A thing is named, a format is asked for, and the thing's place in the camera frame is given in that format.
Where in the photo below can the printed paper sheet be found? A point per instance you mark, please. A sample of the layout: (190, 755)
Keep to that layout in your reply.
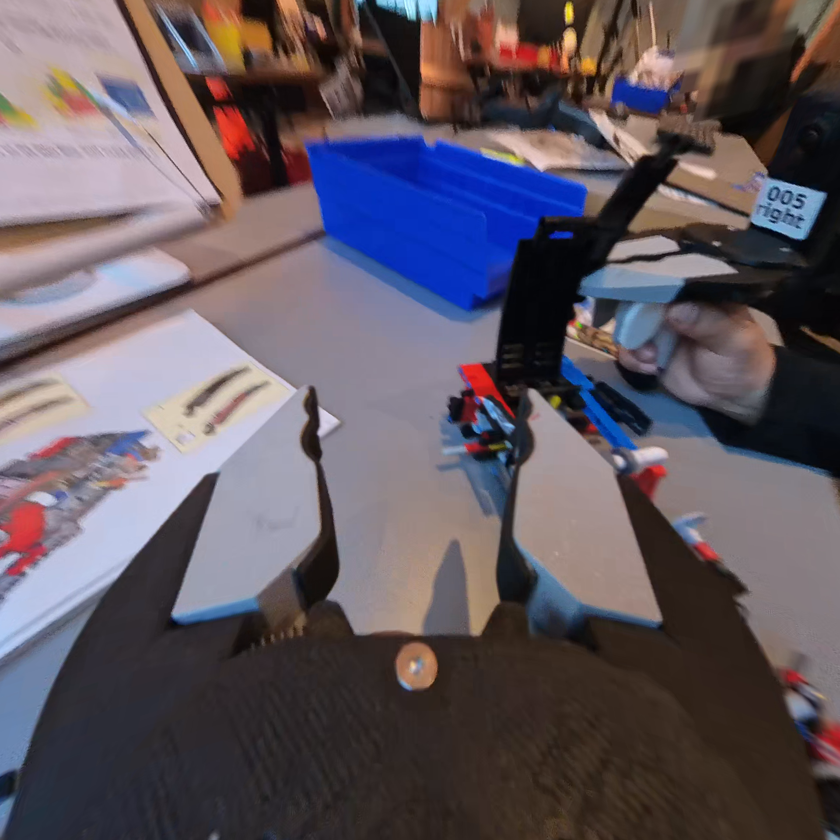
(65, 144)

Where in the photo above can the grey back table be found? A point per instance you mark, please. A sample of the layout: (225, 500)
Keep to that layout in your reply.
(689, 190)

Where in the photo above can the blue plastic bin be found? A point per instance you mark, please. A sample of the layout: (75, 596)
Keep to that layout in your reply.
(426, 216)

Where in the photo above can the white paper stand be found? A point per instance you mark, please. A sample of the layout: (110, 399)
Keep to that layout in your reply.
(79, 262)

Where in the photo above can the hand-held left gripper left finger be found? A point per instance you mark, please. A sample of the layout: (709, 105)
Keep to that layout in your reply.
(256, 518)

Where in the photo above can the person's right hand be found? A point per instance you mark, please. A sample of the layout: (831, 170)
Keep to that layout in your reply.
(728, 361)

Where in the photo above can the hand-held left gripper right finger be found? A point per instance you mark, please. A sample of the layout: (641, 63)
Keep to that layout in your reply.
(577, 525)

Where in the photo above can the holographic sticker sheet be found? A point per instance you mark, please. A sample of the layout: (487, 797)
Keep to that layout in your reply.
(594, 338)

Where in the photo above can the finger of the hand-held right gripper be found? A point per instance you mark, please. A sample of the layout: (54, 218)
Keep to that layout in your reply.
(656, 279)
(656, 246)

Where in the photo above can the person's right forearm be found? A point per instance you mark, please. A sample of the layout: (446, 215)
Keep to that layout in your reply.
(807, 407)

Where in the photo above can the instruction booklet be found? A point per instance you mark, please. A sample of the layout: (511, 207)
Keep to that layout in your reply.
(131, 407)

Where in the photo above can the toy brick car model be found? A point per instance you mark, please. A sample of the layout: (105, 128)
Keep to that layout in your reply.
(531, 308)

